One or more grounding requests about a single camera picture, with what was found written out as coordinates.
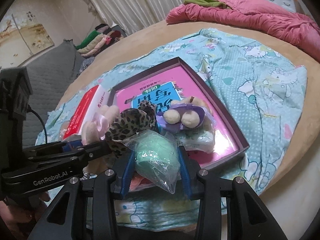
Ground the pink plush doll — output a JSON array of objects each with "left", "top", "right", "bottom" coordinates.
[{"left": 81, "top": 105, "right": 120, "bottom": 174}]

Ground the green sponge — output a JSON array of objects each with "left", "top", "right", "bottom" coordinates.
[{"left": 125, "top": 129, "right": 180, "bottom": 194}]

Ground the leopard print cloth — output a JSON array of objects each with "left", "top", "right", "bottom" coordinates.
[{"left": 105, "top": 100, "right": 158, "bottom": 159}]

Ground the purple plush toy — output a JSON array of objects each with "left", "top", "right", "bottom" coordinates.
[{"left": 156, "top": 96, "right": 215, "bottom": 133}]

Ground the white floral cloth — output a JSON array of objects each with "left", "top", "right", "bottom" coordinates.
[{"left": 174, "top": 126, "right": 215, "bottom": 154}]

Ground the person's left hand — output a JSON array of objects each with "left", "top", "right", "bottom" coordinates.
[{"left": 1, "top": 191, "right": 50, "bottom": 239}]

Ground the orange pink packet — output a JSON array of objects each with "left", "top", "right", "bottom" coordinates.
[{"left": 129, "top": 172, "right": 154, "bottom": 192}]

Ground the red white tissue pack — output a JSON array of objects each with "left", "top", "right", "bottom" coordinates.
[{"left": 62, "top": 85, "right": 110, "bottom": 141}]

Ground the pink blue book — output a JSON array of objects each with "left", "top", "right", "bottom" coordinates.
[{"left": 112, "top": 64, "right": 244, "bottom": 171}]

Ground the teal cartoon blanket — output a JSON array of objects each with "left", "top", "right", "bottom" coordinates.
[{"left": 46, "top": 28, "right": 307, "bottom": 231}]

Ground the dark shallow box tray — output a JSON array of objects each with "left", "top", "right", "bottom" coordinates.
[{"left": 107, "top": 57, "right": 249, "bottom": 170}]

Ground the stack of folded blankets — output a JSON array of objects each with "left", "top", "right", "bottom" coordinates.
[{"left": 75, "top": 23, "right": 126, "bottom": 59}]

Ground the green garment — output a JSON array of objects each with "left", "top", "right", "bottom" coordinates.
[{"left": 183, "top": 0, "right": 229, "bottom": 9}]

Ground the pink quilt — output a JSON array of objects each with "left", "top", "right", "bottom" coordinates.
[{"left": 165, "top": 0, "right": 319, "bottom": 61}]

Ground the black cable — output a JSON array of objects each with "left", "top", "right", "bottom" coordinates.
[{"left": 26, "top": 104, "right": 49, "bottom": 144}]

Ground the wall painting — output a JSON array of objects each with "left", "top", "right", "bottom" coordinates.
[{"left": 1, "top": 11, "right": 54, "bottom": 68}]

